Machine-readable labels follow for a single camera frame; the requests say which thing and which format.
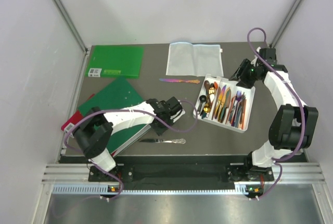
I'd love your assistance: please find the magenta folder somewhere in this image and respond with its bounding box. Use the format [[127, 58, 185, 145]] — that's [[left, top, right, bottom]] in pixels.
[[61, 110, 83, 132]]

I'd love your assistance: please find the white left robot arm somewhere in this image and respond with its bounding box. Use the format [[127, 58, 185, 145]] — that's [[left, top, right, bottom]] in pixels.
[[71, 97, 185, 181]]

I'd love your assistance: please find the brown wooden spoon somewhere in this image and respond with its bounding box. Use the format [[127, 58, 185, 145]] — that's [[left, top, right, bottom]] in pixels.
[[203, 80, 211, 105]]

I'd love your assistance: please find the clear mesh zip pouch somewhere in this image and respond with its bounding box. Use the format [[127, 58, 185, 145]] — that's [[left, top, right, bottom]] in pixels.
[[166, 42, 224, 77]]

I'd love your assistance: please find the dark green ring binder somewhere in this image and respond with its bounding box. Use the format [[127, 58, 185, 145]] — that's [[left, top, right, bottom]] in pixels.
[[77, 75, 157, 156]]

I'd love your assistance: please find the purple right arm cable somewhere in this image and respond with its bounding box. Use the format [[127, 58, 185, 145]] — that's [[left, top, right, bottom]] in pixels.
[[246, 28, 306, 201]]

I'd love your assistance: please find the black measuring spoon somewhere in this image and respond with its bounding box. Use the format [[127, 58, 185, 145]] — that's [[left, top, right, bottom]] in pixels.
[[197, 95, 207, 114]]

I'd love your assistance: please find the silver ornate butter knife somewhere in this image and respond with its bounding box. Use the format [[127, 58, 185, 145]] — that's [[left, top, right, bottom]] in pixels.
[[139, 139, 186, 144]]

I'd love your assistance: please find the teal knife in tray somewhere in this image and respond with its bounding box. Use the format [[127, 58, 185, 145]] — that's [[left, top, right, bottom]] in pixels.
[[220, 88, 232, 123]]

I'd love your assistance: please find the gold spoon in tray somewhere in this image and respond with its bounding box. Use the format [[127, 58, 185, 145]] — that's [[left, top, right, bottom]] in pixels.
[[209, 86, 216, 96]]

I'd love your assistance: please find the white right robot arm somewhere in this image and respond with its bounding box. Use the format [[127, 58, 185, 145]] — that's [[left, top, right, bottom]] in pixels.
[[230, 47, 318, 180]]

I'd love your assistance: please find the white cutlery tray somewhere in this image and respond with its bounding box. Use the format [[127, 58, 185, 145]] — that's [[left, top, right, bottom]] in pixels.
[[193, 74, 255, 133]]

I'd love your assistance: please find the teal handled gold spoon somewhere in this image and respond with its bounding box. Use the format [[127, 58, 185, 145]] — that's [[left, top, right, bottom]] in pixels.
[[200, 103, 211, 119]]

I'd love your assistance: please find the aluminium frame rail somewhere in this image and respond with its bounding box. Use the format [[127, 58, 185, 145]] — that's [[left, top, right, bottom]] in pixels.
[[52, 0, 88, 53]]

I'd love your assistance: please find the light green plastic folder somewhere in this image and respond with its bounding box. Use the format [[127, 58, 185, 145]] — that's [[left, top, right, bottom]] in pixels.
[[85, 45, 144, 78]]

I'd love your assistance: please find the black mounting base plate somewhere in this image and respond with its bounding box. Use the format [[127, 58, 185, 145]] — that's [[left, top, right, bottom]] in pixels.
[[87, 163, 275, 183]]

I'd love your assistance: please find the orange chopstick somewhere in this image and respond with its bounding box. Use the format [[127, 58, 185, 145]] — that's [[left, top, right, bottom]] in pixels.
[[239, 99, 247, 130]]

